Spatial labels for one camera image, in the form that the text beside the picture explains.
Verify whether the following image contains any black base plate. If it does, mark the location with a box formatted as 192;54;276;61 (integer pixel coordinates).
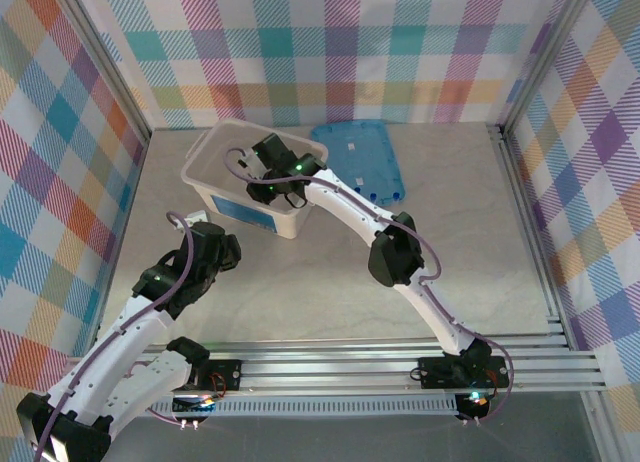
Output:
416;355;510;389
151;358;245;392

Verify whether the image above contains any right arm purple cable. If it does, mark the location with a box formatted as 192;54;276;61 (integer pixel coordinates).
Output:
223;148;514;426

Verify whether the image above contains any controller board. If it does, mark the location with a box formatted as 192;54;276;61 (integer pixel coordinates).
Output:
171;392;219;416
455;390;494;418

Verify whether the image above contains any right controller board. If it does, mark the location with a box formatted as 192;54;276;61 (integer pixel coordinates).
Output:
455;390;494;418

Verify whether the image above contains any left controller board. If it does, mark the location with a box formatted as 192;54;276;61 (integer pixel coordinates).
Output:
171;392;219;416

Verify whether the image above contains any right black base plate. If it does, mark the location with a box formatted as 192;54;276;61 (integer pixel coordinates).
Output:
416;355;510;389

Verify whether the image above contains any right aluminium frame post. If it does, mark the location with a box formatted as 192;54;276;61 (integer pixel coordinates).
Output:
497;0;596;133

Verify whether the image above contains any left aluminium frame post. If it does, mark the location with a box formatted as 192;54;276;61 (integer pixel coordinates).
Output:
47;0;154;143

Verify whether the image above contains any right aluminium side rail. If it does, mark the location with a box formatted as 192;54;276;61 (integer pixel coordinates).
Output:
487;124;609;356

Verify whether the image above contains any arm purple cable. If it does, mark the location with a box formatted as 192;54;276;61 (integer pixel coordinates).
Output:
32;210;197;462
223;148;514;426

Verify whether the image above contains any aluminium frame post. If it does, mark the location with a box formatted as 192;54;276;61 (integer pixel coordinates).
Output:
47;0;154;143
497;0;596;133

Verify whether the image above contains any blue plastic lid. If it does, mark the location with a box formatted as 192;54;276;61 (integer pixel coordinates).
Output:
309;120;406;206

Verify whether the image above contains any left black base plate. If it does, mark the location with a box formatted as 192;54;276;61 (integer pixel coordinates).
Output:
151;358;245;392

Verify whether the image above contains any aluminium side rail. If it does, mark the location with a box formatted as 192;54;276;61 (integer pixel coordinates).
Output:
91;130;153;356
487;124;609;356

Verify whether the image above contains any left aluminium side rail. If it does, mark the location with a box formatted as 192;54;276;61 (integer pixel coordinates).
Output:
91;130;153;356

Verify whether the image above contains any aluminium front rail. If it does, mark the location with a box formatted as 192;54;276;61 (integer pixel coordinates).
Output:
55;337;609;399

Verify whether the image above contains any white slotted cable duct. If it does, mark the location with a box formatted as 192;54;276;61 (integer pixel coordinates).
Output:
78;398;460;419

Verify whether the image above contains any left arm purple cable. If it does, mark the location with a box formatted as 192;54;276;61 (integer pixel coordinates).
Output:
32;210;197;462

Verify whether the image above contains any clear plastic storage bin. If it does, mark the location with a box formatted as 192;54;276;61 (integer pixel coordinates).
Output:
179;119;331;241

